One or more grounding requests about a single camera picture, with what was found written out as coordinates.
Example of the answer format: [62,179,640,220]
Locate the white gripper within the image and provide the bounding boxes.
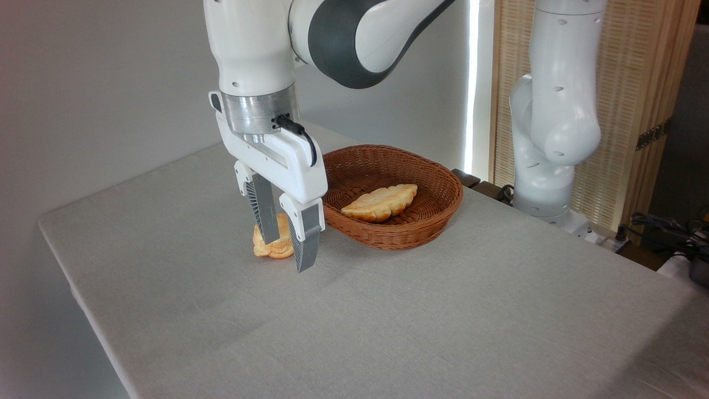
[209,91,329,273]

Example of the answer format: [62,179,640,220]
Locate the round golden bread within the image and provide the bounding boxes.
[253,213,295,260]

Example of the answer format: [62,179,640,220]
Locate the long golden bread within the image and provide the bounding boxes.
[341,184,419,223]

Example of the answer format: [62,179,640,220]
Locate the brown wicker basket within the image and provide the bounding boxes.
[320,145,464,251]

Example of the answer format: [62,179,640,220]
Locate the grey tablecloth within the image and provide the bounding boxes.
[38,119,709,399]

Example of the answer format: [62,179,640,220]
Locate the dark wooden bench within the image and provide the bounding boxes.
[451,168,517,207]

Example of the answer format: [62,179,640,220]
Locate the wooden slatted screen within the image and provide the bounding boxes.
[490,0,701,234]

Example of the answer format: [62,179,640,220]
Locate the dark metal screen hinge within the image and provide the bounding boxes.
[636,119,672,151]

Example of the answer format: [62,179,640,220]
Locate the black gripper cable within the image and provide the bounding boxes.
[275,115,318,167]

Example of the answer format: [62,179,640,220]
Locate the black cable bundle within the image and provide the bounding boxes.
[629,209,709,261]

